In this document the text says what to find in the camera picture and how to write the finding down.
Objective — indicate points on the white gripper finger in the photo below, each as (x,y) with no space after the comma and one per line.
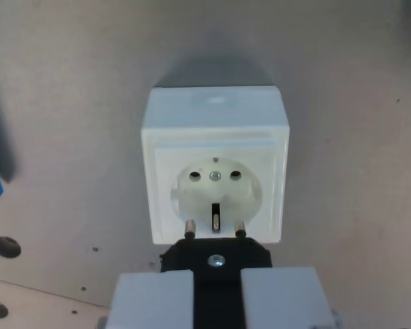
(150,301)
(284,298)

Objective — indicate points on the black two-pin power plug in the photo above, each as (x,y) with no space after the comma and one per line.
(215,252)

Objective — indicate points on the white wall socket box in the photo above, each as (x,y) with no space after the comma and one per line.
(215,137)

